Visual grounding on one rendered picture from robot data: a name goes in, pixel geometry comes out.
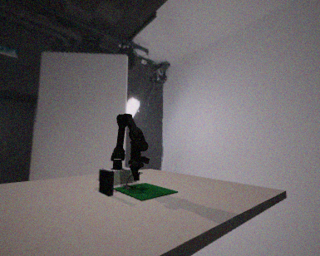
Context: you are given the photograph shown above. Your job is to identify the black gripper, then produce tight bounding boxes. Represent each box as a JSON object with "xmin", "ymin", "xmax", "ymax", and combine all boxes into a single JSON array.
[{"xmin": 128, "ymin": 151, "xmax": 144, "ymax": 179}]

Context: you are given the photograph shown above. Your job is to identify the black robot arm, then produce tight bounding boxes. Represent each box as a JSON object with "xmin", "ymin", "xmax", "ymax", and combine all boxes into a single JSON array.
[{"xmin": 111, "ymin": 114, "xmax": 150, "ymax": 170}]

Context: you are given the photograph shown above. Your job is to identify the green circuit board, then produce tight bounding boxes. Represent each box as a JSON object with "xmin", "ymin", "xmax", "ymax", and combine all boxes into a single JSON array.
[{"xmin": 114, "ymin": 183, "xmax": 178, "ymax": 201}]

